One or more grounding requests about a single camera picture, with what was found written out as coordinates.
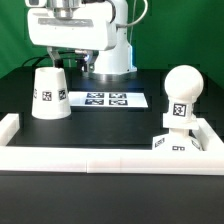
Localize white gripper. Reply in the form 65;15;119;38
28;4;117;72

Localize white lamp shade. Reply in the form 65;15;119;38
32;67;71;120

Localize white lamp bulb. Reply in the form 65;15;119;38
165;65;204;121

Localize white lamp base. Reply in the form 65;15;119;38
152;113;202;152

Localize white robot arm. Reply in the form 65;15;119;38
25;0;137;81

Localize white marker sheet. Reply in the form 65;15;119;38
68;91;148;108

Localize white U-shaped fence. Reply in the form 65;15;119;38
0;113;224;175

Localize black cable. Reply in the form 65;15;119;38
21;49;88;68

